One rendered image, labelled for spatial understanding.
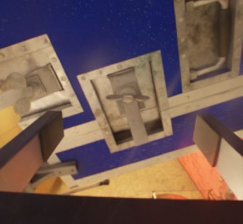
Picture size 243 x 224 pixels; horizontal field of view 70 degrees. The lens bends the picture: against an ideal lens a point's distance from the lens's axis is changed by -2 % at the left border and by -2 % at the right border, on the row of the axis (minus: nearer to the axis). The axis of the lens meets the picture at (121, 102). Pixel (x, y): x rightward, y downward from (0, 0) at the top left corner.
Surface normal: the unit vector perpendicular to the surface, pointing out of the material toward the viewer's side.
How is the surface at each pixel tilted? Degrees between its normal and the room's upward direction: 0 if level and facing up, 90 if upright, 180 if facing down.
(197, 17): 90
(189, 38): 90
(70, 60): 90
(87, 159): 90
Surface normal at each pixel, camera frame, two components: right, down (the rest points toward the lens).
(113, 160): 0.14, 0.52
